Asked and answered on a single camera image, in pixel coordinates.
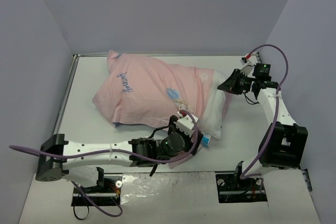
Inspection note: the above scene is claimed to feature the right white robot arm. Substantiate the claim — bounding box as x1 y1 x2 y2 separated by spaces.
217 63 308 189

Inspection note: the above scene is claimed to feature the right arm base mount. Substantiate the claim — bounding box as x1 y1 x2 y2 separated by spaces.
215 173 267 204

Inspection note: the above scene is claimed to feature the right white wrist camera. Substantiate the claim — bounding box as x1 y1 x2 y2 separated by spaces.
240 53 258 76

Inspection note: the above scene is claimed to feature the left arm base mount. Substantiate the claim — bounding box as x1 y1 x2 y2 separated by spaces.
71 175 122 207

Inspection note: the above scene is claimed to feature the white pillow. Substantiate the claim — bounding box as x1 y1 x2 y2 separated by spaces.
199 70 231 148

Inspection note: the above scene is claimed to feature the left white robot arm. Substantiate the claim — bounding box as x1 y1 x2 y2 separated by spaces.
35 114 204 191

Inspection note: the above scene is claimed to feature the black cable loop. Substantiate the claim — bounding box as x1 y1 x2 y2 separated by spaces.
72 204 90 221

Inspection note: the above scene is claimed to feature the pink and blue Frozen pillowcase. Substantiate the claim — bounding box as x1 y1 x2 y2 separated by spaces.
91 49 233 169

